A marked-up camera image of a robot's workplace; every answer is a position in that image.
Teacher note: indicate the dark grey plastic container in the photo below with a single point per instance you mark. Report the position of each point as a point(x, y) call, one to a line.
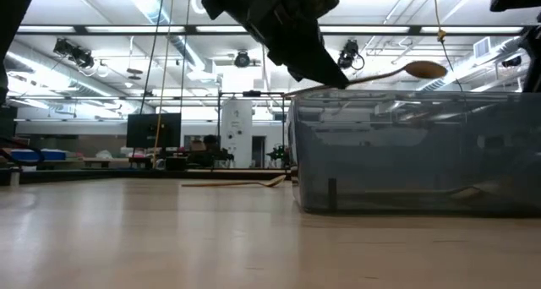
point(401, 162)

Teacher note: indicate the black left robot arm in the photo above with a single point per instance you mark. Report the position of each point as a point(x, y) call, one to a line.
point(14, 35)

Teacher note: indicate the white pillar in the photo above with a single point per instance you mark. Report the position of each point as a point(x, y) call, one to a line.
point(236, 128)

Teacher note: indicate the distant dark equipment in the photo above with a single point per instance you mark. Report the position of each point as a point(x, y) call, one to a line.
point(279, 156)

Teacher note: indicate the overhead LED light bar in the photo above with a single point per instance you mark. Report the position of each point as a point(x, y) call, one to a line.
point(190, 29)

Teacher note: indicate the person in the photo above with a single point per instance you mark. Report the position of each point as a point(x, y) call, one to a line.
point(210, 143)

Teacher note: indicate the black monitor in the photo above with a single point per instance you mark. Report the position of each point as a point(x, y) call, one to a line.
point(152, 130)

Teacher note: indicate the black ceiling-mounted device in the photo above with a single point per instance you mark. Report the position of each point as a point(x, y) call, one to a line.
point(74, 52)

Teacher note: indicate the small black ceiling speaker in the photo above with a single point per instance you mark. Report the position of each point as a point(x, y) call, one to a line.
point(511, 61)

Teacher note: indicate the blue storage bin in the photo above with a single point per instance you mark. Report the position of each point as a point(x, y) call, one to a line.
point(38, 154)

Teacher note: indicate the distant black cage frame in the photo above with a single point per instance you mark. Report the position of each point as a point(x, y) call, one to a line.
point(251, 94)

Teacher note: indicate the round black ceiling camera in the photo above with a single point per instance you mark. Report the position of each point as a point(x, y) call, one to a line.
point(242, 59)

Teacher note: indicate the silver air duct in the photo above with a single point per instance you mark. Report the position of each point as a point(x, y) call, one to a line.
point(42, 69)
point(465, 67)

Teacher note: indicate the white wall vent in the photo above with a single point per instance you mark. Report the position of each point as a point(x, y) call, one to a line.
point(482, 48)

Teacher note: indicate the black aluminium table frame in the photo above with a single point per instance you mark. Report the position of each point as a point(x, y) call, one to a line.
point(84, 175)

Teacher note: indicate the short white post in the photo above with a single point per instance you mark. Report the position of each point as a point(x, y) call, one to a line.
point(14, 179)

